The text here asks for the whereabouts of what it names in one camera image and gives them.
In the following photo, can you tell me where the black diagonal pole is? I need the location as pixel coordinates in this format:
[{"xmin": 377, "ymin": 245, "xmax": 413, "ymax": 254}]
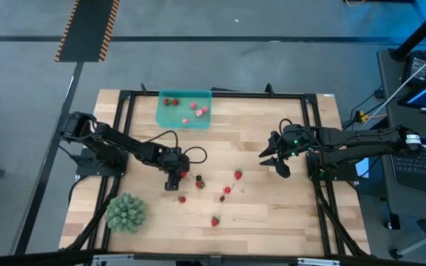
[{"xmin": 389, "ymin": 0, "xmax": 426, "ymax": 62}]

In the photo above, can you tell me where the white cable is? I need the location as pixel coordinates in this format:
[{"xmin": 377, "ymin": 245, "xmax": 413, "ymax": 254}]
[{"xmin": 379, "ymin": 43, "xmax": 426, "ymax": 118}]

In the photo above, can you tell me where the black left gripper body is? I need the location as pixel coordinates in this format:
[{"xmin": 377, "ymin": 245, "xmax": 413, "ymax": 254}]
[{"xmin": 160, "ymin": 146, "xmax": 191, "ymax": 191}]

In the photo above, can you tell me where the green artificial succulent plant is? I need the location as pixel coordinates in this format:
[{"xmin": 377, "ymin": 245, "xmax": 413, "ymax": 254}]
[{"xmin": 104, "ymin": 191, "xmax": 147, "ymax": 234}]

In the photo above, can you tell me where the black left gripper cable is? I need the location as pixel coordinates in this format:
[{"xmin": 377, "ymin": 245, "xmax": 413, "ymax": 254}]
[{"xmin": 142, "ymin": 129, "xmax": 209, "ymax": 165}]

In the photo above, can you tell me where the teal translucent tupperware container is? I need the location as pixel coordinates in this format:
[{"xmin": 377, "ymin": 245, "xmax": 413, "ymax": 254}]
[{"xmin": 155, "ymin": 88, "xmax": 212, "ymax": 129}]

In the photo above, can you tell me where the black floor cable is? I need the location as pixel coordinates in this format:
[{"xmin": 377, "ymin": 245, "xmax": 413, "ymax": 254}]
[{"xmin": 341, "ymin": 85, "xmax": 386, "ymax": 131}]

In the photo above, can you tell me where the black aluminium table frame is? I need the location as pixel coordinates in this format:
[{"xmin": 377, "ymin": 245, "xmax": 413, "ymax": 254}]
[{"xmin": 59, "ymin": 83, "xmax": 371, "ymax": 259}]

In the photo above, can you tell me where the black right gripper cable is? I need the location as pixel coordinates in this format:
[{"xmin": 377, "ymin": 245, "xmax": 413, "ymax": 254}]
[{"xmin": 278, "ymin": 117, "xmax": 296, "ymax": 134}]

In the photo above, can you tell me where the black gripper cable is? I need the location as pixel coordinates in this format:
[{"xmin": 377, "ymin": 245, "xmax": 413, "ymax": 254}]
[
  {"xmin": 278, "ymin": 117, "xmax": 296, "ymax": 134},
  {"xmin": 142, "ymin": 129, "xmax": 209, "ymax": 165}
]

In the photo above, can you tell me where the black hazard-striped floor mat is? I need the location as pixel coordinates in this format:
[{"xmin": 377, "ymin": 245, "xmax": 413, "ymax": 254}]
[{"xmin": 54, "ymin": 0, "xmax": 121, "ymax": 63}]

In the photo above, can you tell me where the black power adapter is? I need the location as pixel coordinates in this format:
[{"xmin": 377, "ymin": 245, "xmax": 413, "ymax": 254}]
[{"xmin": 401, "ymin": 50, "xmax": 426, "ymax": 88}]

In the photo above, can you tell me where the black desk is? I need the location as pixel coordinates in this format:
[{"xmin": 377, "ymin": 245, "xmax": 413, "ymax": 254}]
[{"xmin": 377, "ymin": 47, "xmax": 426, "ymax": 222}]

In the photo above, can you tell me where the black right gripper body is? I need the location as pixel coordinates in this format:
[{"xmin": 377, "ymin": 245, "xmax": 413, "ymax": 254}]
[{"xmin": 276, "ymin": 123, "xmax": 312, "ymax": 180}]

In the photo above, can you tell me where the black laptop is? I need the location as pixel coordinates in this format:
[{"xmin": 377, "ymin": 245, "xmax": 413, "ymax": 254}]
[{"xmin": 378, "ymin": 132, "xmax": 426, "ymax": 197}]

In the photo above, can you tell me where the silver metal bracket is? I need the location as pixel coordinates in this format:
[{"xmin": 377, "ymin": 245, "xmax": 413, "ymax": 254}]
[
  {"xmin": 296, "ymin": 257, "xmax": 342, "ymax": 266},
  {"xmin": 91, "ymin": 253, "xmax": 135, "ymax": 266}
]

